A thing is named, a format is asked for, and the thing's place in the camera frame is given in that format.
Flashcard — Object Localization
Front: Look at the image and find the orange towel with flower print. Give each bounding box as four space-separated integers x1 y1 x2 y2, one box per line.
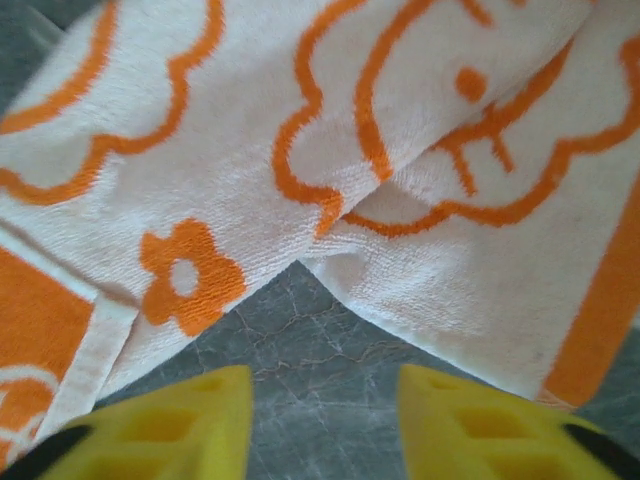
0 0 640 461

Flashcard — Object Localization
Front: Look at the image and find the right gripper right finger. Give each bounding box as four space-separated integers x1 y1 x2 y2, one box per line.
397 363 640 480

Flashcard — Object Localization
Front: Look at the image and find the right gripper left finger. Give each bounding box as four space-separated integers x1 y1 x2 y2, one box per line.
0 363 254 480

